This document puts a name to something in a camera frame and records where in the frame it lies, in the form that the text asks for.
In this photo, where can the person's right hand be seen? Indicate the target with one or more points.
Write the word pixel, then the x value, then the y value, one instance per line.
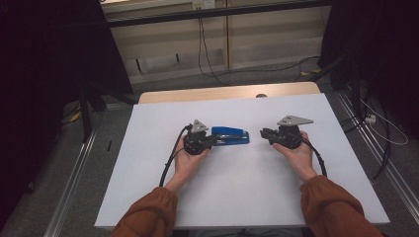
pixel 301 159

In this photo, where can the aluminium floor rail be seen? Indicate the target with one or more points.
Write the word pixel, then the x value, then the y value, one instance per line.
pixel 378 151
pixel 69 184

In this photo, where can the white wall outlet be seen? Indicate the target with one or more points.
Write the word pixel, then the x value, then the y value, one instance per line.
pixel 204 4

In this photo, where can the person's left hand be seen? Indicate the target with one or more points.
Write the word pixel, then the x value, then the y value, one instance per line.
pixel 187 164

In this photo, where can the beige wooden cabinet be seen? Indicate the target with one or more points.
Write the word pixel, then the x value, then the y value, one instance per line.
pixel 263 39

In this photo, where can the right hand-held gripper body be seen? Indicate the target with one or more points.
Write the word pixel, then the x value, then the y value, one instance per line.
pixel 290 136

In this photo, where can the white table cover sheet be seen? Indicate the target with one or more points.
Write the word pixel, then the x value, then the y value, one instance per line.
pixel 230 191

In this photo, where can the black curtain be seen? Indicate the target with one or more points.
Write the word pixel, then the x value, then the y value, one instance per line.
pixel 49 65
pixel 378 49

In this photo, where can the blue stapler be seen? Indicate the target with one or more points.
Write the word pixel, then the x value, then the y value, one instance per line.
pixel 232 136

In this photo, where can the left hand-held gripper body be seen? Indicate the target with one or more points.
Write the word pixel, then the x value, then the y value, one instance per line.
pixel 196 143

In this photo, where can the white plug adapter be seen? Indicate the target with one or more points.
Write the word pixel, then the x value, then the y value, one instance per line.
pixel 370 118

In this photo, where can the black metal stand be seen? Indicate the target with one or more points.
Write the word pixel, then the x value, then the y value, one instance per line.
pixel 86 112

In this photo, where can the wooden table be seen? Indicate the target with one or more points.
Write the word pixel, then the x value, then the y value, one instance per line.
pixel 214 94

